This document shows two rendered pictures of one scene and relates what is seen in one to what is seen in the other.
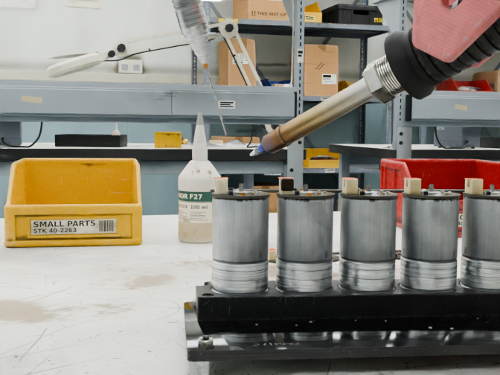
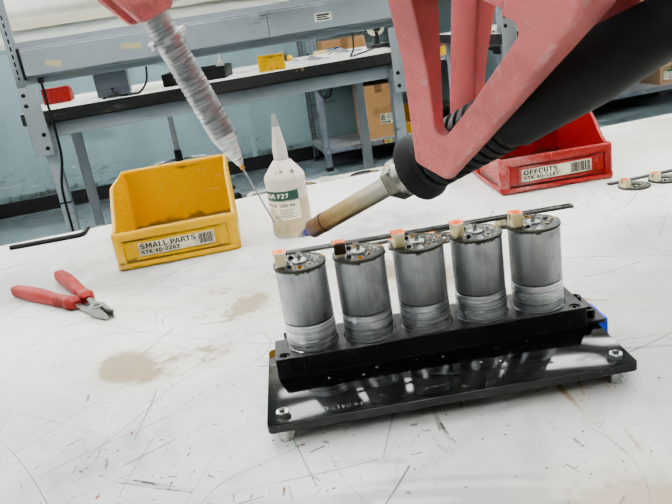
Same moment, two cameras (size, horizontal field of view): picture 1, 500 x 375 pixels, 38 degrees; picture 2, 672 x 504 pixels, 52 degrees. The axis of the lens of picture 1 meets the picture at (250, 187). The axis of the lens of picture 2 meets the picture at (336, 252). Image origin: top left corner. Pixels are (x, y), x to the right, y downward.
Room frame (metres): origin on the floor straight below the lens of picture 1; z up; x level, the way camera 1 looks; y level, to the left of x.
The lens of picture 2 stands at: (0.00, -0.04, 0.92)
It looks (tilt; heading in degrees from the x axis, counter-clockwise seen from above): 19 degrees down; 5
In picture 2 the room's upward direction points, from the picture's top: 9 degrees counter-clockwise
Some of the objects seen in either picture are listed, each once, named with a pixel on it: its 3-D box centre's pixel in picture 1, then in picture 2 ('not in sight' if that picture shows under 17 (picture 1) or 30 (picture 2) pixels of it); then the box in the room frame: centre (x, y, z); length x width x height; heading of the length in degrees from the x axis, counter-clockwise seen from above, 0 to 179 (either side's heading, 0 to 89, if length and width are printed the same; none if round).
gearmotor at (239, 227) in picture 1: (240, 250); (307, 309); (0.31, 0.00, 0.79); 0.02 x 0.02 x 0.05
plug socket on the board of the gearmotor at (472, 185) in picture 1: (475, 186); (516, 218); (0.32, -0.10, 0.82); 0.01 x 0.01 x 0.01; 6
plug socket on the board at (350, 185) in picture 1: (351, 185); (399, 238); (0.31, -0.04, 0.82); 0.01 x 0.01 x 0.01; 6
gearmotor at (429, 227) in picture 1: (428, 248); (479, 280); (0.31, -0.08, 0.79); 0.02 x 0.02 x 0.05
